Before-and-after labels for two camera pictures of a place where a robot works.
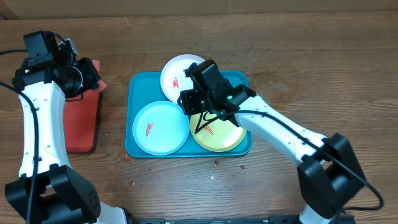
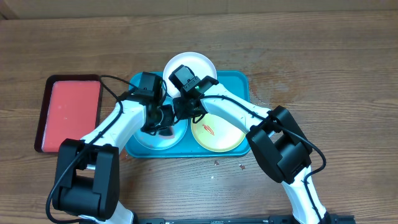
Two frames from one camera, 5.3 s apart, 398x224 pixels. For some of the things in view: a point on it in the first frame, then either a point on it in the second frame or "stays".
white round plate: (173, 78) stays
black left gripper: (94, 76) to (168, 119)
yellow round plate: (219, 136) stays
